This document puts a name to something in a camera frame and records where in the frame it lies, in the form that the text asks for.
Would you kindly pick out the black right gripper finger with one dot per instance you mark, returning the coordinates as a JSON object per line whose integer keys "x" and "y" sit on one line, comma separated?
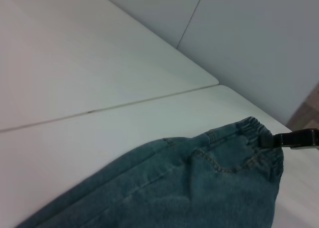
{"x": 294, "y": 139}

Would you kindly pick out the blue denim shorts with cartoon print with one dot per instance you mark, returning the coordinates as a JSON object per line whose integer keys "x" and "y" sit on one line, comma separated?
{"x": 187, "y": 193}

